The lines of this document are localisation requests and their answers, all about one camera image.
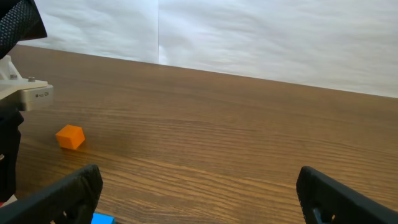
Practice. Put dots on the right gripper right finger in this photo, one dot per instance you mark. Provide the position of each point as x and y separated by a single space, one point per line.
335 199

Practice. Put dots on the blue cube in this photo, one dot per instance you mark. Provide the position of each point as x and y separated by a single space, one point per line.
102 219

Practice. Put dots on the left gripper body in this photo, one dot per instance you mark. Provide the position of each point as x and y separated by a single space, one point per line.
9 130

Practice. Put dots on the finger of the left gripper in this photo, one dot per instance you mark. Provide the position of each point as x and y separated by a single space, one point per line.
7 177

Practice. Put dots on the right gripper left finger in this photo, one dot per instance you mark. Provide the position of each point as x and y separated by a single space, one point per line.
68 196

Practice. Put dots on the orange cube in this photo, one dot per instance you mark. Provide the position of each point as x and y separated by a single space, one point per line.
70 137

